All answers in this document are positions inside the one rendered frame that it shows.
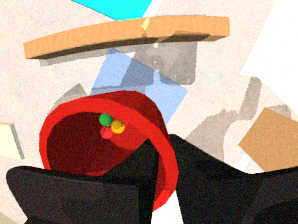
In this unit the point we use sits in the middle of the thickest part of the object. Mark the yellow marble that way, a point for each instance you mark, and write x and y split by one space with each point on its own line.
118 126

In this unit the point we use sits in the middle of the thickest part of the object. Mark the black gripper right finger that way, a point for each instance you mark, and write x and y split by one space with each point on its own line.
212 192

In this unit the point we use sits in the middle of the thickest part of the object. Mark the red cup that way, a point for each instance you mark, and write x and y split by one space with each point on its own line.
70 140

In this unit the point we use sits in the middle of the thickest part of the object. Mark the red marble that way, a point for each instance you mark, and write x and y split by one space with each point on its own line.
106 132

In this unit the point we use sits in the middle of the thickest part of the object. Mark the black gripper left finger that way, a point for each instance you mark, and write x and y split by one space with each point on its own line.
124 195

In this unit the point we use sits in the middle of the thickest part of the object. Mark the green marble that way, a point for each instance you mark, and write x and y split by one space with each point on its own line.
106 119

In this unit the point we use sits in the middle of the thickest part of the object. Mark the orange flat bar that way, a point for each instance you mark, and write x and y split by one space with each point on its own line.
155 29

